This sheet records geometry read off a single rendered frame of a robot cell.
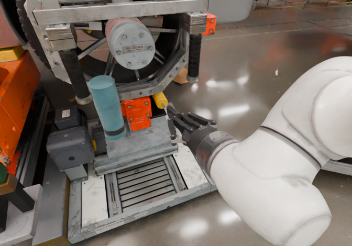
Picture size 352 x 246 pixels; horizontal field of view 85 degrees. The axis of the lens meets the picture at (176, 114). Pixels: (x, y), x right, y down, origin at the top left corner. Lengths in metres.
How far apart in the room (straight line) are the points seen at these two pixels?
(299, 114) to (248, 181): 0.11
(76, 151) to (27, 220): 0.36
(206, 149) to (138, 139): 0.84
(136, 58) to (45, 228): 0.86
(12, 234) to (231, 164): 0.67
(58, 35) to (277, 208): 0.51
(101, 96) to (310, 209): 0.61
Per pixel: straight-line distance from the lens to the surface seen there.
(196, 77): 0.64
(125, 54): 0.62
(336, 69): 0.35
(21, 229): 0.80
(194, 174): 1.19
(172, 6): 0.57
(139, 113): 0.92
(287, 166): 0.30
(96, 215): 1.15
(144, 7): 0.55
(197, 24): 0.58
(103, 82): 0.70
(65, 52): 0.54
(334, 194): 1.52
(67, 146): 1.03
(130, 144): 1.16
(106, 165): 1.18
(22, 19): 0.85
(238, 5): 1.37
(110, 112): 0.74
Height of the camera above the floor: 1.07
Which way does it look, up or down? 40 degrees down
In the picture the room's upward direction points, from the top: straight up
